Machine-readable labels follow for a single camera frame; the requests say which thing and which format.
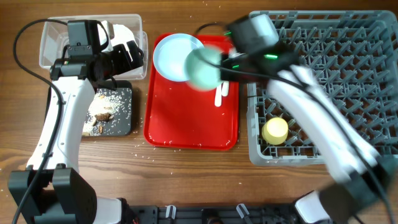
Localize white paper napkin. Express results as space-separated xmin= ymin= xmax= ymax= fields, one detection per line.
xmin=111 ymin=24 xmax=136 ymax=56

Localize white plastic spoon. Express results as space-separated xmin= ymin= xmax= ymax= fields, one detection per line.
xmin=221 ymin=81 xmax=229 ymax=97

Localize white plastic fork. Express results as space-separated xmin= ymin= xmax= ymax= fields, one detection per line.
xmin=215 ymin=84 xmax=222 ymax=107

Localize mint green bowl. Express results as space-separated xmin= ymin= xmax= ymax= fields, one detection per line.
xmin=184 ymin=47 xmax=223 ymax=91

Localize food scraps and rice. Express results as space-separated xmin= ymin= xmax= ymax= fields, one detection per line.
xmin=82 ymin=88 xmax=132 ymax=136

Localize light blue plate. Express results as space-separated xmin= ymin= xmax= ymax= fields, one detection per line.
xmin=153 ymin=33 xmax=204 ymax=82

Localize yellow plastic cup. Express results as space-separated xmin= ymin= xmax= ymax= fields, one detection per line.
xmin=262 ymin=117 xmax=289 ymax=145

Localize light blue bowl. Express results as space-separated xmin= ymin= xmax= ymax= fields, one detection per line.
xmin=251 ymin=14 xmax=279 ymax=46

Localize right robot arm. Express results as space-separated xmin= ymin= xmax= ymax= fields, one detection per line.
xmin=221 ymin=15 xmax=397 ymax=223

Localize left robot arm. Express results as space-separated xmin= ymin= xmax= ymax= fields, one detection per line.
xmin=8 ymin=20 xmax=144 ymax=223

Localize grey dishwasher rack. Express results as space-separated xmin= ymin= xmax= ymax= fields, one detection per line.
xmin=246 ymin=11 xmax=397 ymax=166

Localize black plastic tray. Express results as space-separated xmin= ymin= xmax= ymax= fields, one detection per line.
xmin=53 ymin=77 xmax=132 ymax=141

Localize clear plastic bin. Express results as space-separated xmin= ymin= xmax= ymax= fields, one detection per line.
xmin=39 ymin=13 xmax=149 ymax=81

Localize red serving tray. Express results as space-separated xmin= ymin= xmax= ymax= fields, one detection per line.
xmin=144 ymin=33 xmax=241 ymax=151

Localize right black cable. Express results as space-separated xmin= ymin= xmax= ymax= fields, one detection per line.
xmin=194 ymin=21 xmax=396 ymax=224

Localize black cable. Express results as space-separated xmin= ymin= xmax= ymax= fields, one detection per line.
xmin=11 ymin=18 xmax=69 ymax=224
xmin=194 ymin=21 xmax=396 ymax=224

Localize left black cable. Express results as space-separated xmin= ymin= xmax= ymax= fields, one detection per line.
xmin=11 ymin=18 xmax=69 ymax=224

